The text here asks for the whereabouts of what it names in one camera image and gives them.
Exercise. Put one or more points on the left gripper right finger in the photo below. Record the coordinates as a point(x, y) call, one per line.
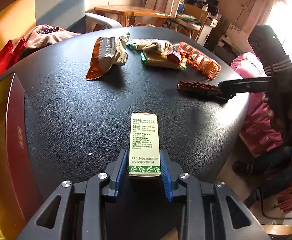
point(209, 211)

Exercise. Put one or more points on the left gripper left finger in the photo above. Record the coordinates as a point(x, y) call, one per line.
point(76, 210)

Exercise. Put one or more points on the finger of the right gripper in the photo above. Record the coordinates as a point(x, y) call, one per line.
point(255, 83)
point(227, 93)

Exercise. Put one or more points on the brown brick-built stick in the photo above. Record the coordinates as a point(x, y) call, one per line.
point(198, 87)

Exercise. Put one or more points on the red chocolate wrapper packet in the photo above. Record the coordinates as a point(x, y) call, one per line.
point(174, 57)

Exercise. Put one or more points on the green white carton box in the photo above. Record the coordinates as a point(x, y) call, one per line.
point(144, 151)

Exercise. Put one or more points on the silver orange snack bag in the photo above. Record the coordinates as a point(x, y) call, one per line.
point(107, 51)

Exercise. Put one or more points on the orange plastic rack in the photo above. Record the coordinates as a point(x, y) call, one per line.
point(191, 56)

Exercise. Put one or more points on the pink jacket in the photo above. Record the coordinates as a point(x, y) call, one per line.
point(257, 133)

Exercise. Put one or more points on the green cracker packet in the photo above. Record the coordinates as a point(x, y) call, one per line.
point(140, 43)
point(158, 60)

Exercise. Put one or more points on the beige sock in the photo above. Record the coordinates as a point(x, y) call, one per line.
point(157, 46)

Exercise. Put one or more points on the wooden table background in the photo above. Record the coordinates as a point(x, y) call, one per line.
point(127, 14)

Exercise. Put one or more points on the red bag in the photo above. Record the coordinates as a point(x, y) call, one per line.
point(10, 54)

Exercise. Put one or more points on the pink cloth on chair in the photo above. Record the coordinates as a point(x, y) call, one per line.
point(44, 35)

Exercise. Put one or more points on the grey yellow armchair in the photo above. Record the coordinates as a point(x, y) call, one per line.
point(21, 16)

